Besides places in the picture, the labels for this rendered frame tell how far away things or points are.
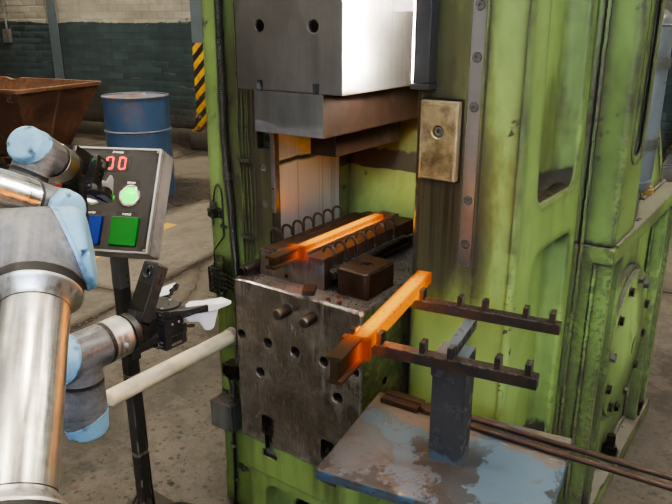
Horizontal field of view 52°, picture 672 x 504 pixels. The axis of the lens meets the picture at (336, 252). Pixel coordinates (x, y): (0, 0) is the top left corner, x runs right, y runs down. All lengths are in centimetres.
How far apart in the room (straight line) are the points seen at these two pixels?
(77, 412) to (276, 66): 83
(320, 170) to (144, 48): 756
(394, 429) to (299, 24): 86
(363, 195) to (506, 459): 101
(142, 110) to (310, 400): 472
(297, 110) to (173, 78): 767
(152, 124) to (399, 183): 439
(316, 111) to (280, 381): 67
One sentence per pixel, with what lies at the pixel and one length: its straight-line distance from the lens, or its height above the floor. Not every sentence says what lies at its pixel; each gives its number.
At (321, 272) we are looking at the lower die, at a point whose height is 96.
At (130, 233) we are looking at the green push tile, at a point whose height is 101.
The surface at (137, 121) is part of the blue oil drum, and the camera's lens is 618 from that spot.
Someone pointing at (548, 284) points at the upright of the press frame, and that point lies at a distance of 193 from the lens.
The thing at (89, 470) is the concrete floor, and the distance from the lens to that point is 271.
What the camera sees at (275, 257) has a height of 101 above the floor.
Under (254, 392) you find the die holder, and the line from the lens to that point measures 182.
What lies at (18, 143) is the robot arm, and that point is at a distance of 147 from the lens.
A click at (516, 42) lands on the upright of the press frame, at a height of 148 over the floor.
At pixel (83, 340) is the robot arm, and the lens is 124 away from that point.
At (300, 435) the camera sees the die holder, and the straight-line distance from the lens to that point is 177.
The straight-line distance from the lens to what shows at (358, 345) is 110.
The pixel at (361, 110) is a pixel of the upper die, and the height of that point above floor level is 132.
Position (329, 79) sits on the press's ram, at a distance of 150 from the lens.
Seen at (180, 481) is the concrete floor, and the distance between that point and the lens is 257.
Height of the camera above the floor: 152
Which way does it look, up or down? 19 degrees down
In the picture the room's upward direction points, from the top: straight up
